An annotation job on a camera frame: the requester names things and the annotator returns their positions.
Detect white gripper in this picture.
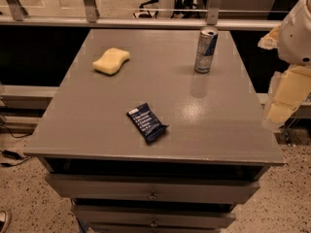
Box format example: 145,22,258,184
258,0,311,130

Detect silver blue redbull can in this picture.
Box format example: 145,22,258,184
194,26,218,74

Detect dark blue rxbar wrapper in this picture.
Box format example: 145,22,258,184
126,103,167,144

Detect black office chair base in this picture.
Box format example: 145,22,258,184
133,0,159,18

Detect grey drawer cabinet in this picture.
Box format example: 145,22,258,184
25,29,284,233

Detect upper grey drawer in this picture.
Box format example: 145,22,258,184
46,174,259,204

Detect grey drawer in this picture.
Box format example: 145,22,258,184
72,206,235,228
46,174,259,204

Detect yellow sponge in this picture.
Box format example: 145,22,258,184
92,48,130,76

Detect lower grey drawer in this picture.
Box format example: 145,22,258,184
72,206,235,228

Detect white shoe tip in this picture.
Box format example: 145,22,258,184
0,211,11,233

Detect metal railing frame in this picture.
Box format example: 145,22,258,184
0,0,280,31

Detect black cable on floor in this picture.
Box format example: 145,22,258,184
0,124,33,168

